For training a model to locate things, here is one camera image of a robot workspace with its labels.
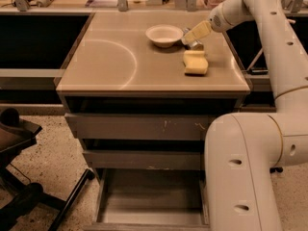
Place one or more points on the grey open bottom drawer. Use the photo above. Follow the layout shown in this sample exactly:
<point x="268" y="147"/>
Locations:
<point x="150" y="200"/>

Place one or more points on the grey middle drawer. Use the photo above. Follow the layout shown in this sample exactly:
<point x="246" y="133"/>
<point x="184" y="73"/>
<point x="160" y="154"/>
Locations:
<point x="164" y="160"/>

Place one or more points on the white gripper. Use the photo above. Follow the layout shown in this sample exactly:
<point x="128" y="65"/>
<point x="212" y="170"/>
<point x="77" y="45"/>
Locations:
<point x="216" y="22"/>

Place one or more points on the white rod with black base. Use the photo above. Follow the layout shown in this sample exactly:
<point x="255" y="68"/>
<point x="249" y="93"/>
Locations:
<point x="258" y="65"/>

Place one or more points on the white bowl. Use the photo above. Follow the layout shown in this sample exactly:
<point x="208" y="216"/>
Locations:
<point x="164" y="36"/>

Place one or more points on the grey top drawer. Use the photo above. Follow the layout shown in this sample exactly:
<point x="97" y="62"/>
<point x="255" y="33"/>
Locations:
<point x="139" y="127"/>

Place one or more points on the silver redbull can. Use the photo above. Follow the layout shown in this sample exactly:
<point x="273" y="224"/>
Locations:
<point x="196" y="45"/>

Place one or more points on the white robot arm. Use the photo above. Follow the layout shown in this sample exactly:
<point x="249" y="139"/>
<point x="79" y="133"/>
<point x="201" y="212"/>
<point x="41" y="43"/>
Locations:
<point x="241" y="148"/>

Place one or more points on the grey drawer cabinet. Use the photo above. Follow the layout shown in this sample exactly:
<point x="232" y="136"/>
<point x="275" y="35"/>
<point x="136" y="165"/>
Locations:
<point x="117" y="70"/>

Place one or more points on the yellow sponge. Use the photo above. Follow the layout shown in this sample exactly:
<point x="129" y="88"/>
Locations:
<point x="195" y="62"/>

